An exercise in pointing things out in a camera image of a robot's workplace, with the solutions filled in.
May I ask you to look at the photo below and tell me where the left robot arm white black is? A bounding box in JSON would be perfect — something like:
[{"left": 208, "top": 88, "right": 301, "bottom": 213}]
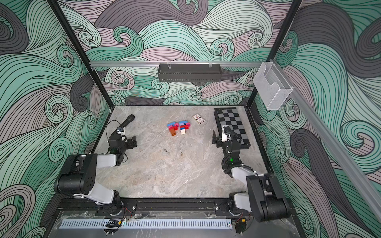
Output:
[{"left": 54, "top": 136, "right": 137, "bottom": 207}]

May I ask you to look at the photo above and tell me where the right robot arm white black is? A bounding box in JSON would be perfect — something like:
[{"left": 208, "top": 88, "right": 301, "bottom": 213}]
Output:
[{"left": 212, "top": 126, "right": 291, "bottom": 222}]

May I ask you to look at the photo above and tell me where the black grey chessboard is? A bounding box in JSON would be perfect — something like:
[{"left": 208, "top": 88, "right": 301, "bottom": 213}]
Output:
[{"left": 214, "top": 107, "right": 251, "bottom": 149}]

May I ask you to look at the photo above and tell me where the black microphone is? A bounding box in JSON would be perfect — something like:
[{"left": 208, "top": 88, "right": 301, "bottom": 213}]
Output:
[{"left": 109, "top": 114, "right": 135, "bottom": 139}]

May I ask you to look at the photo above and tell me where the playing card box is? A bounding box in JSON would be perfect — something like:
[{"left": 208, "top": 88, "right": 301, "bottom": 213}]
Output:
[{"left": 192, "top": 114, "right": 205, "bottom": 125}]

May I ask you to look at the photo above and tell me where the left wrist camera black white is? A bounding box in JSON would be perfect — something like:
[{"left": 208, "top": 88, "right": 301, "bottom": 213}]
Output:
[{"left": 115, "top": 127, "right": 126, "bottom": 136}]

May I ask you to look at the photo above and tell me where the clear plastic wall bin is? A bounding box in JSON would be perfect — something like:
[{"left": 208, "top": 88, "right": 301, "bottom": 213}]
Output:
[{"left": 253, "top": 61, "right": 293, "bottom": 111}]

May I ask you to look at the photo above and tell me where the black wall tray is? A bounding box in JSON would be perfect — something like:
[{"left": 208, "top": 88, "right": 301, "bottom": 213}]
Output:
[{"left": 158, "top": 63, "right": 222, "bottom": 83}]

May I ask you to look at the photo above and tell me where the aluminium rail back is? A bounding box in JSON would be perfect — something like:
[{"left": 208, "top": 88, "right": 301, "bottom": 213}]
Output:
[{"left": 89, "top": 60, "right": 263, "bottom": 69}]

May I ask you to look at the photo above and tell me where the aluminium rail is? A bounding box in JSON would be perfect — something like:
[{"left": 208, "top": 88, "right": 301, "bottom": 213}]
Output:
[
  {"left": 269, "top": 59, "right": 381, "bottom": 221},
  {"left": 89, "top": 60, "right": 263, "bottom": 69}
]

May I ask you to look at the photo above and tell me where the white slotted cable duct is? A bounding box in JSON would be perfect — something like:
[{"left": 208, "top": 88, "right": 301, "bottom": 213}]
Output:
[{"left": 59, "top": 219, "right": 233, "bottom": 230}]

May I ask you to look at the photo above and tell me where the aluminium rail right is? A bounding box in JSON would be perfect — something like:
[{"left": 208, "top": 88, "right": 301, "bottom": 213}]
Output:
[{"left": 269, "top": 59, "right": 381, "bottom": 221}]

